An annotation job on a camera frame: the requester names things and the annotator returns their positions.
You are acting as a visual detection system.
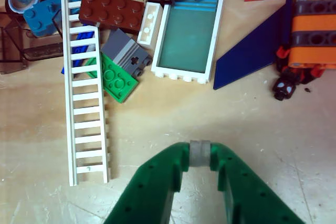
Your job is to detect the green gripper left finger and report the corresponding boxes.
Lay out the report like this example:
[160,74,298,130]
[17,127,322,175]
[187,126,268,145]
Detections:
[103,140,202,224]

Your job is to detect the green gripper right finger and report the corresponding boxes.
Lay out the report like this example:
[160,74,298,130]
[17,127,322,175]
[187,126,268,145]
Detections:
[201,140,306,224]

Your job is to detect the white Lego ladder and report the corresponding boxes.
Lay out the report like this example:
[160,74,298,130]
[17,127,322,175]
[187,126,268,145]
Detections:
[60,0,110,187]

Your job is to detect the green Lego plate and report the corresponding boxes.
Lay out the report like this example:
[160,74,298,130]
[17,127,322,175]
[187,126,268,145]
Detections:
[86,52,140,104]

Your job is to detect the black red Lego figure piece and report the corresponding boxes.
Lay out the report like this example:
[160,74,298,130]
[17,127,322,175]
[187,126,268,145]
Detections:
[272,76,296,101]

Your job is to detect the dark blue Lego wedge plate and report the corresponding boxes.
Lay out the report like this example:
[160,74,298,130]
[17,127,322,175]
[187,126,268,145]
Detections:
[213,0,294,90]

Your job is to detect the gray grooved Lego brick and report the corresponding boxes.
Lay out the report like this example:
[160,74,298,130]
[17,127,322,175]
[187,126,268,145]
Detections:
[100,28,153,78]

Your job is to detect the white Lego window teal glass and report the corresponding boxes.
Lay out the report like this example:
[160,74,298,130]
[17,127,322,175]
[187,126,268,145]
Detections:
[151,0,227,84]

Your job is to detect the small white Lego brick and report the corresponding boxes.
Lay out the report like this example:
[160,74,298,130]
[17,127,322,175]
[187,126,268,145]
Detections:
[136,2,164,45]

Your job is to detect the orange Lego Technic assembly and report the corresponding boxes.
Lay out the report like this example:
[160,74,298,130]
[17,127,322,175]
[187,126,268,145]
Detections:
[274,0,336,78]

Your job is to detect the brown Lego brick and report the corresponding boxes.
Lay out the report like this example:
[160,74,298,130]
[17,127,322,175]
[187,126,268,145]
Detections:
[78,0,145,35]

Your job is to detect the dark transparent Lego box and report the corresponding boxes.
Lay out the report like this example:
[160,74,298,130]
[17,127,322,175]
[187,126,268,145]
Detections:
[0,11,64,75]

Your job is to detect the azure Lego brick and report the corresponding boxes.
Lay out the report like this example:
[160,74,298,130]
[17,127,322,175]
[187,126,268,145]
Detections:
[23,0,85,38]

